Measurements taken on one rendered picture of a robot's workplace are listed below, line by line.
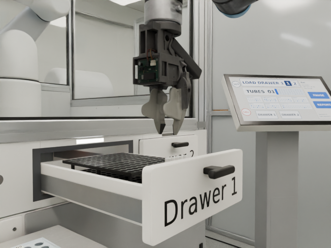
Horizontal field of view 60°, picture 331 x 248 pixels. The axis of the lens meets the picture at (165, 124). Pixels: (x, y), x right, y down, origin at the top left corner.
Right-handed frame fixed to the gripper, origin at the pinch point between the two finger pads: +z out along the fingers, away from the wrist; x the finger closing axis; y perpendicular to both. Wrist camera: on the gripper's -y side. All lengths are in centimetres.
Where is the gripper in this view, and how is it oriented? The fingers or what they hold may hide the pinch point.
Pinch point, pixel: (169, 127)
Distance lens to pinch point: 59.1
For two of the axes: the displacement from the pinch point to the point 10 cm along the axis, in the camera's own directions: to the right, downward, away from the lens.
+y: -6.4, 0.2, -7.7
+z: 0.0, 10.0, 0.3
